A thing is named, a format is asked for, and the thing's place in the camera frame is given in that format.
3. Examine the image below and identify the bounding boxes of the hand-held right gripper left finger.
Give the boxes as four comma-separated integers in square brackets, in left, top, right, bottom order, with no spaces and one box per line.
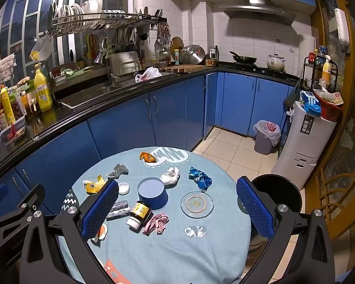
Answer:
[19,179,120,284]

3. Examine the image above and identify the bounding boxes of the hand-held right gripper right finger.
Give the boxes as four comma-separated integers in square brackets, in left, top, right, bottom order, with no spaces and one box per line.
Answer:
[235,176,336,284]

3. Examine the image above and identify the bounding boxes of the yellow wrapper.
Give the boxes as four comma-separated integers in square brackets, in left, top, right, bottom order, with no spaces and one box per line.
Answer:
[83,175,107,195]

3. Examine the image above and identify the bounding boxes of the blue plastic cup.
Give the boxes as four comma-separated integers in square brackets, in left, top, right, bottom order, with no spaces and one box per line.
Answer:
[137,177,169,211]

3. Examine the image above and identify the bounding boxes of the silver crumpled wrapper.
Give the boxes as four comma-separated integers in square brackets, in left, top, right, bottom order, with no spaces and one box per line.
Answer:
[106,200,131,220]

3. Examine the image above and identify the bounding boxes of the brown jar with white cap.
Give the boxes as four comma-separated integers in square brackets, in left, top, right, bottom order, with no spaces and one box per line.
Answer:
[127,201,153,231]

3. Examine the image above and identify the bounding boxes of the grey crumpled paper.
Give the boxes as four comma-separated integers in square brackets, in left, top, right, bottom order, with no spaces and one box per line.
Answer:
[106,164,129,178]

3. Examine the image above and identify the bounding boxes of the pink crumpled paper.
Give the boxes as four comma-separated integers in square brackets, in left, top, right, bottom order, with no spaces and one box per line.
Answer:
[142,212,169,236]

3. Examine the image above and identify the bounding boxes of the glass ashtray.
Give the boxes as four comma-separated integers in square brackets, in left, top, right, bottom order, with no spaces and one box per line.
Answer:
[180,191,214,218]

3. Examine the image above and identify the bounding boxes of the blue foil wrapper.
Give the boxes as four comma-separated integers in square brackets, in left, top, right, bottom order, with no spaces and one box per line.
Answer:
[188,166,213,190]

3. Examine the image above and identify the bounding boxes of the grey bin with white bag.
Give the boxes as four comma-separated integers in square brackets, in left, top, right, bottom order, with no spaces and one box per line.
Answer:
[253,120,281,155]

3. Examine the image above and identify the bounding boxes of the orange peel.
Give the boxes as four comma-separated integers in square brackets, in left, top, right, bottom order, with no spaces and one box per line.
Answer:
[139,151,157,163]

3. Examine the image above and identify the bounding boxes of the white crumpled tissue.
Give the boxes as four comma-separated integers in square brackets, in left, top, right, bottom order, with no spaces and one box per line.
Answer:
[160,166,180,186]

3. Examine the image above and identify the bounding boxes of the tall white appliance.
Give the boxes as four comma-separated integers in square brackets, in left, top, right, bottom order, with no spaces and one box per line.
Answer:
[271,101,338,190]

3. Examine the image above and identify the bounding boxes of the wooden chair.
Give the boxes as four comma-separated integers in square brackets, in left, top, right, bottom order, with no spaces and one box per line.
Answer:
[316,168,355,223]

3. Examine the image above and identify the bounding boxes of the yellow detergent bottle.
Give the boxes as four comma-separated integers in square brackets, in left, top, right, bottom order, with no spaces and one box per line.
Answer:
[34,63,53,113]

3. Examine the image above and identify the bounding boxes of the steel sink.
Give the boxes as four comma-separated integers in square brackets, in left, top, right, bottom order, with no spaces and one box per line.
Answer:
[56,80,122,108]

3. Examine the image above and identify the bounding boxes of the dark hanging bag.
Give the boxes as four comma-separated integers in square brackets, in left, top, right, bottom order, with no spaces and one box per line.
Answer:
[283,80,302,111]

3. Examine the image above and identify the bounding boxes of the blue packet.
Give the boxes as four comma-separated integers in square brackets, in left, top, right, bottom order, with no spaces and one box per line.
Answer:
[300,91,322,116]

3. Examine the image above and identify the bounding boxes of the blue lower cabinets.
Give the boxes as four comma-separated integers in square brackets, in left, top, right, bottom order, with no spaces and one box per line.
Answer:
[0,71,296,216]

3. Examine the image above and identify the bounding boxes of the red plastic basket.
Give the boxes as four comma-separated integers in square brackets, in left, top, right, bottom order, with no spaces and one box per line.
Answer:
[314,90,344,122]

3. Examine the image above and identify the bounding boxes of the grey folded towel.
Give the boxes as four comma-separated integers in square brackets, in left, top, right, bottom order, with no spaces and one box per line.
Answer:
[0,54,17,83]

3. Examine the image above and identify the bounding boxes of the patterned glass door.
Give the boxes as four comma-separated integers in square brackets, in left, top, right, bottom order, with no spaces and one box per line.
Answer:
[314,0,355,243]

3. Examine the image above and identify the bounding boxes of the black gas stove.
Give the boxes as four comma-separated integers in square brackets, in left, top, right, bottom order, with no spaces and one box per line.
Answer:
[234,62,287,78]

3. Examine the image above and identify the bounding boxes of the white plastic bag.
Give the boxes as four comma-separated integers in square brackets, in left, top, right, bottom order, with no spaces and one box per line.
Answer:
[135,67,163,83]

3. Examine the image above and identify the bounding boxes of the black storage rack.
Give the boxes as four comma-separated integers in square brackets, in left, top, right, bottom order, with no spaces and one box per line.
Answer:
[299,56,339,95]

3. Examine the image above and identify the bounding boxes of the white clay pot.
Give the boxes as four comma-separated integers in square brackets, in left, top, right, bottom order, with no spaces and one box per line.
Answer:
[266,54,286,71]

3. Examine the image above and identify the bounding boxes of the black wok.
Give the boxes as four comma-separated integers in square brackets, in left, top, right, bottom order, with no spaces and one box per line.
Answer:
[229,51,258,65]

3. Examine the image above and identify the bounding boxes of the white hanging bowl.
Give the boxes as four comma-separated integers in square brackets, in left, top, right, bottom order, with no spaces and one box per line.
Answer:
[30,34,52,62]

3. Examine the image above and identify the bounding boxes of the yellow spray bottle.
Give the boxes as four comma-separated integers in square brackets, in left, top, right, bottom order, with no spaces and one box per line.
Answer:
[321,60,332,81]

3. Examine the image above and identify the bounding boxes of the steel faucet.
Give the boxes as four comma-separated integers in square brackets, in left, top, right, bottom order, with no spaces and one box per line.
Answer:
[94,37,117,85]

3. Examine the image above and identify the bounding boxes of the wooden cutting board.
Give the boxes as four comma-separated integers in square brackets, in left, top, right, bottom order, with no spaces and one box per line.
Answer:
[160,64,215,73]

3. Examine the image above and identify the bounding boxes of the steel pot lid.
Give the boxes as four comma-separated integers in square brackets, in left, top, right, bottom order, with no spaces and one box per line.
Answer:
[179,44,206,65]

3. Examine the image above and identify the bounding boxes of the white paper roll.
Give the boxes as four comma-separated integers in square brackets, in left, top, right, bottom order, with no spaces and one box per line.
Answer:
[298,34,316,60]

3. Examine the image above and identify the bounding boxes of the round wooden board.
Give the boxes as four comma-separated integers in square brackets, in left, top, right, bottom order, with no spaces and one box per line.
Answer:
[171,37,184,62]

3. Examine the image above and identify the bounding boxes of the steel dish rack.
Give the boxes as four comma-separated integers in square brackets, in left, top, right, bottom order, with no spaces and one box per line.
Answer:
[50,9,168,37]

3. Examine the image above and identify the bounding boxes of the steel range hood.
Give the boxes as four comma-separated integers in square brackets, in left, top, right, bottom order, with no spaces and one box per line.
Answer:
[220,0,298,26]

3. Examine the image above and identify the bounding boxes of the row of white plates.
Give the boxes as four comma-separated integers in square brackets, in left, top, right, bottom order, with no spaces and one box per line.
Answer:
[53,0,104,27]

